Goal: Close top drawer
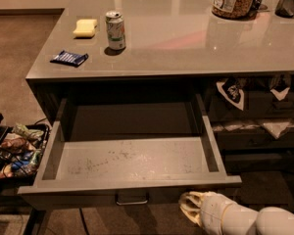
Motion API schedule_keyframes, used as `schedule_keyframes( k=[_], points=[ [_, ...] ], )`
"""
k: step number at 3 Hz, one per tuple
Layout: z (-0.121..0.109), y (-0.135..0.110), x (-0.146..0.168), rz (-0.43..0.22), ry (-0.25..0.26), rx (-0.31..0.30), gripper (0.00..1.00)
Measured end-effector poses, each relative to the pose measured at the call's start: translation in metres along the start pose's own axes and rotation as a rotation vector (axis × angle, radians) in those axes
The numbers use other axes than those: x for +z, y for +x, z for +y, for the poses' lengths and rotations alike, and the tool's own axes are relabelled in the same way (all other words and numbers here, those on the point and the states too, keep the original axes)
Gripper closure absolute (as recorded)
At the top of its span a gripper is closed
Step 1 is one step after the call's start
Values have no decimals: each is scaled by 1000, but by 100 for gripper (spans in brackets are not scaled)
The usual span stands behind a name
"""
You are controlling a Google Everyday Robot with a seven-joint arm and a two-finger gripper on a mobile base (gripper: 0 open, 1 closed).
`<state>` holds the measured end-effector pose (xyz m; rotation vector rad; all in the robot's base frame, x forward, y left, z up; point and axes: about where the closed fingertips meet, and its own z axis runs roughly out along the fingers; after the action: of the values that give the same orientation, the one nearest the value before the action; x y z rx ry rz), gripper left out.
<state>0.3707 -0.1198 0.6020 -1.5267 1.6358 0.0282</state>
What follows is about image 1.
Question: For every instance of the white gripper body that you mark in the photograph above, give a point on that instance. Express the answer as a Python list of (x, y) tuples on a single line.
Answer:
[(213, 210)]

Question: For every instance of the large jar of nuts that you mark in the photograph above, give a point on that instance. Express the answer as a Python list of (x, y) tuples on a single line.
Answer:
[(231, 9)]

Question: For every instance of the grey counter cabinet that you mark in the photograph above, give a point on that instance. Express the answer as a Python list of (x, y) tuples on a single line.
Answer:
[(174, 49)]

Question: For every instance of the black white pennant cloth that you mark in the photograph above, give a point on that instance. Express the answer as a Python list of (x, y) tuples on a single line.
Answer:
[(232, 92)]

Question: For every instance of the yellow sponge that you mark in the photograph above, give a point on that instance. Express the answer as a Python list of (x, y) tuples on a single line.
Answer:
[(85, 28)]

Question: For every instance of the green white soda can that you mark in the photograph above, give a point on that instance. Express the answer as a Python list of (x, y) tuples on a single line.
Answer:
[(115, 30)]

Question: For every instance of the white cloth in drawer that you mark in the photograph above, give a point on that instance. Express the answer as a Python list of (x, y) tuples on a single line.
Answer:
[(276, 127)]

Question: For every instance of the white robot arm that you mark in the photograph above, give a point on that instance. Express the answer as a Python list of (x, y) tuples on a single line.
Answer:
[(239, 220)]

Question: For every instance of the grey drawer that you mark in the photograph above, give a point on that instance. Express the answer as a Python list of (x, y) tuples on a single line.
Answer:
[(127, 154), (257, 104), (253, 140)]

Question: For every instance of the blue snack bar wrapper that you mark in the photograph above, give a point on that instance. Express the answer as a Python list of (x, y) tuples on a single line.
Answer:
[(69, 59)]

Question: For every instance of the grey middle right drawer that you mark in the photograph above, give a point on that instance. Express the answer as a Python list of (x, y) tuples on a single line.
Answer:
[(253, 140)]

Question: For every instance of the white hanging cloth right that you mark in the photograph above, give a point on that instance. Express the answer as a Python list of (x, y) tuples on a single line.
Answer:
[(279, 86)]

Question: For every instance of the grey top right drawer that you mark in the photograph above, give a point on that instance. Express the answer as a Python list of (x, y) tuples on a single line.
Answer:
[(257, 104)]

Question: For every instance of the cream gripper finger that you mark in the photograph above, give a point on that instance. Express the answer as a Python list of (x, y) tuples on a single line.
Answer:
[(192, 200), (193, 216)]

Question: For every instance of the black tray of snacks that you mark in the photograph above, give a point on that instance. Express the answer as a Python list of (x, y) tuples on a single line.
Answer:
[(21, 151)]

